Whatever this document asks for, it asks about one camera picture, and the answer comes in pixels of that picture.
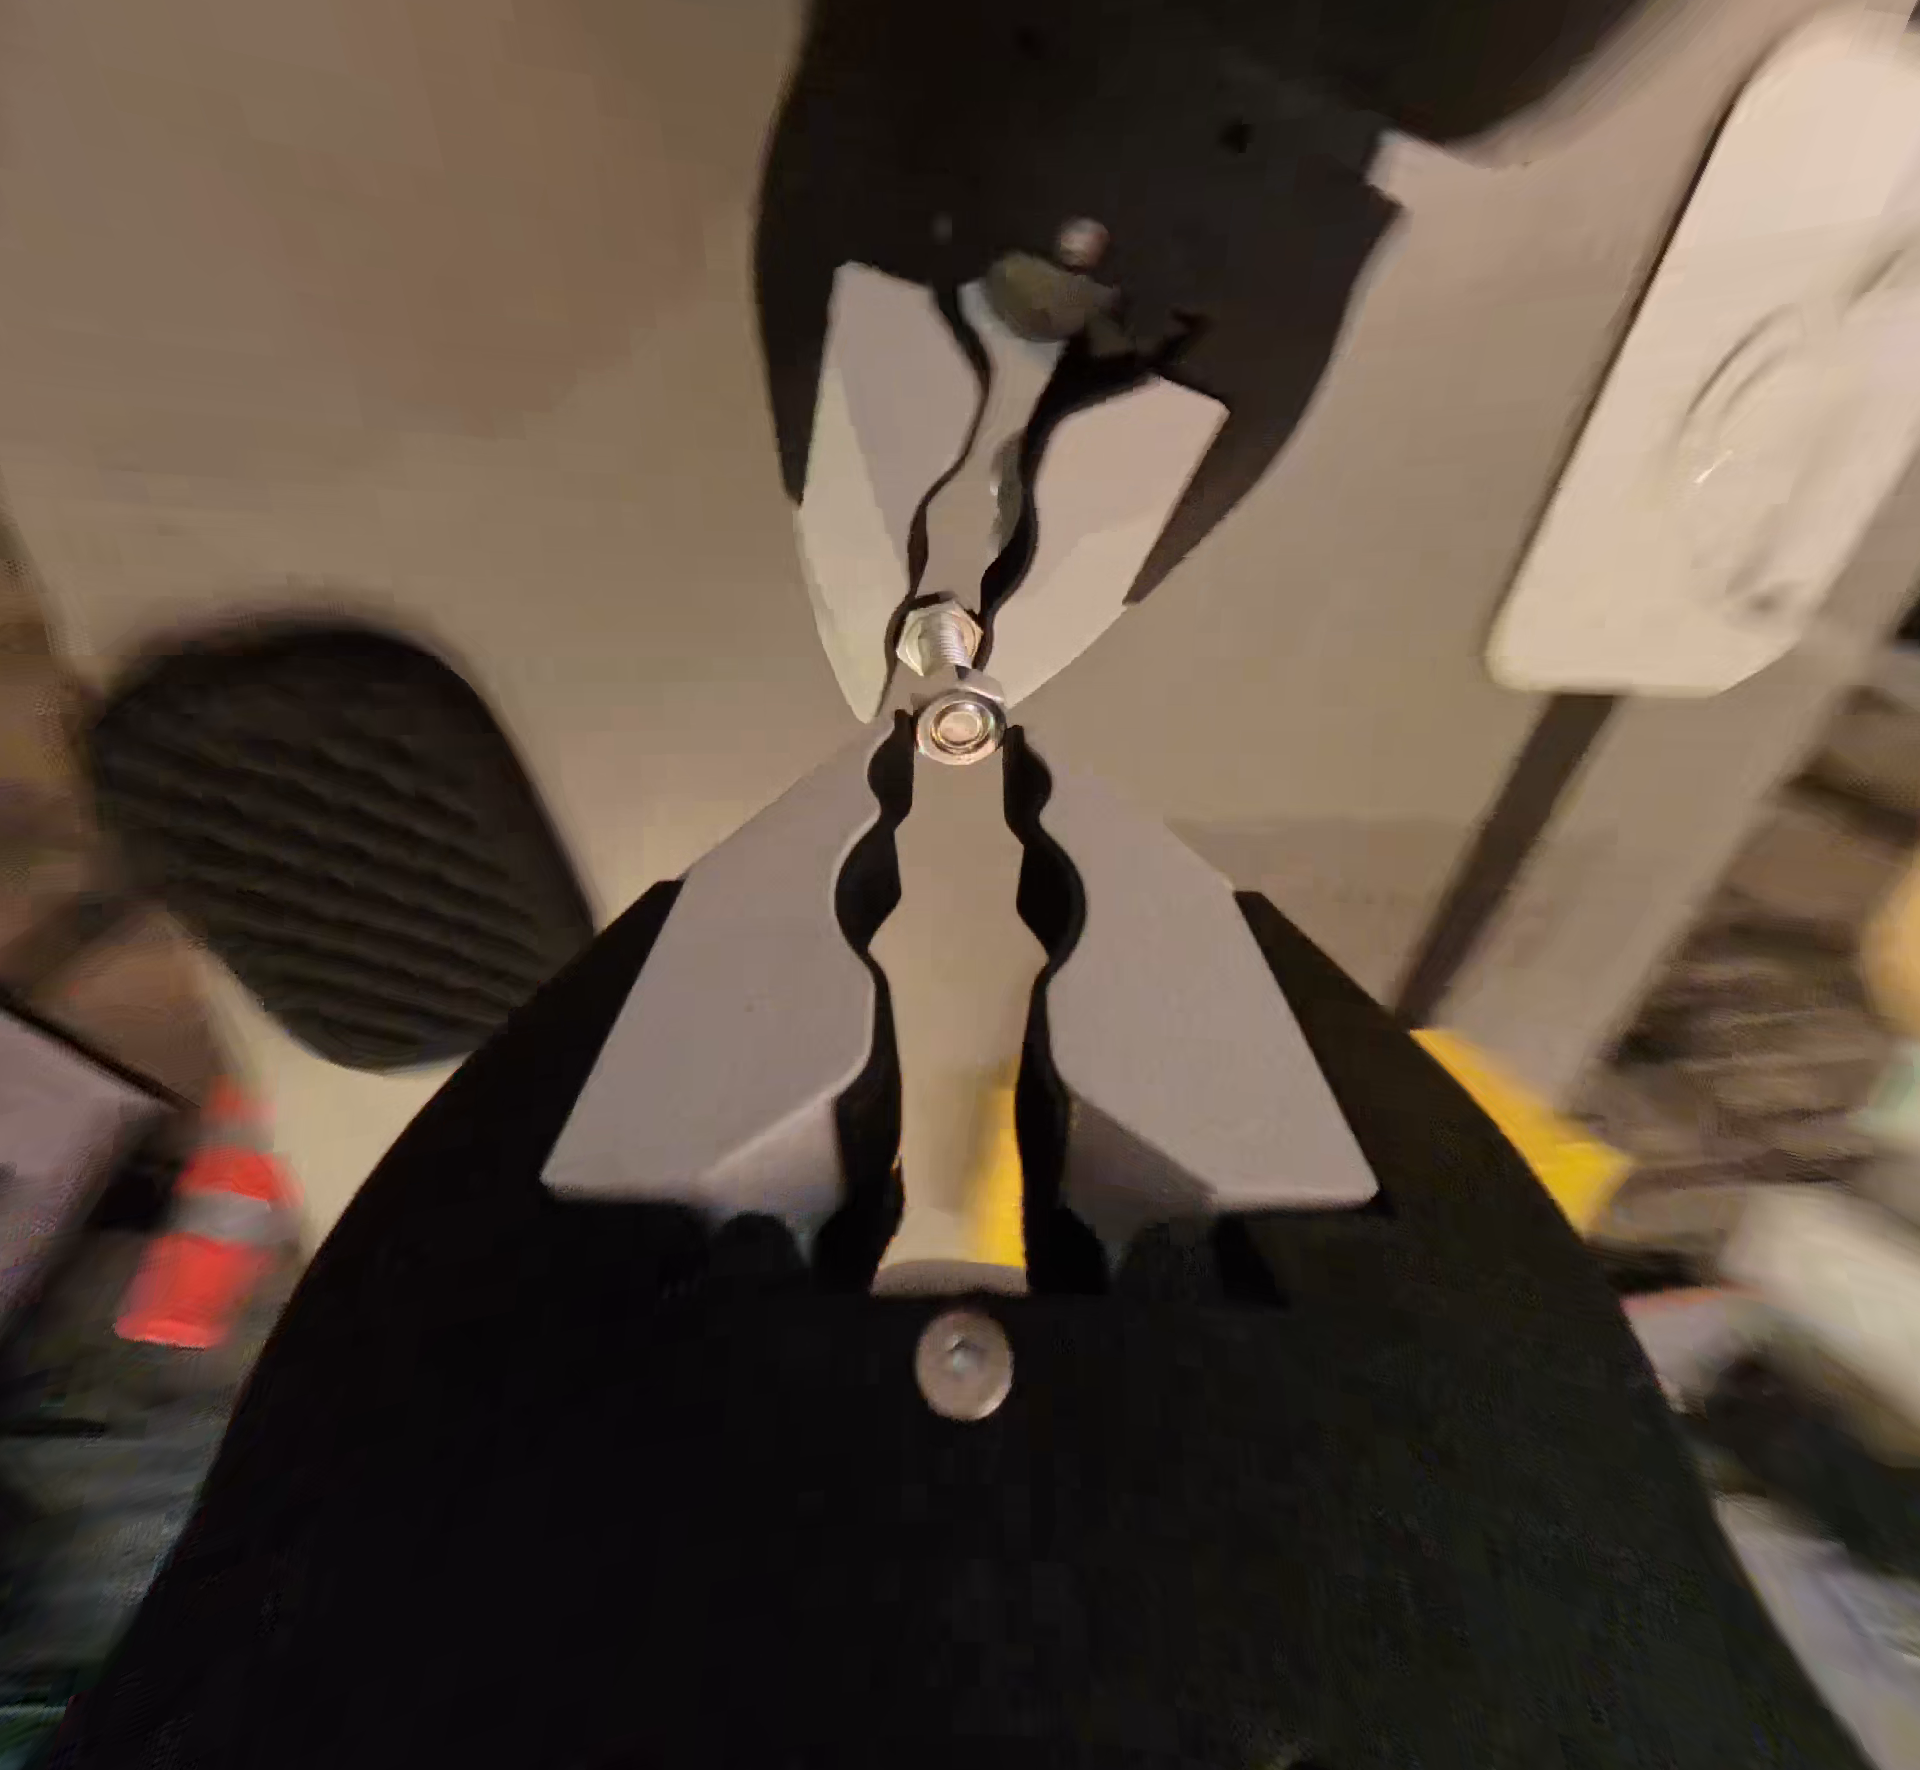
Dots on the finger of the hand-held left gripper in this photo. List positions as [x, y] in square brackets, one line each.
[1110, 496]
[870, 452]

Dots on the silver hex bolt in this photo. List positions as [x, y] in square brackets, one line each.
[939, 633]

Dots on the black padded wrist rest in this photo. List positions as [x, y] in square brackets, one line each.
[346, 840]

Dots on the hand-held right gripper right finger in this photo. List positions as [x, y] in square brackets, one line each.
[1201, 1034]

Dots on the orange traffic cone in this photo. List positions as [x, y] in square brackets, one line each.
[211, 1230]

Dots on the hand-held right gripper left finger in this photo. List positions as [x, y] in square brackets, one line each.
[721, 1021]

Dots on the yellow plastic bin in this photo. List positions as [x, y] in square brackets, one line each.
[1514, 1126]

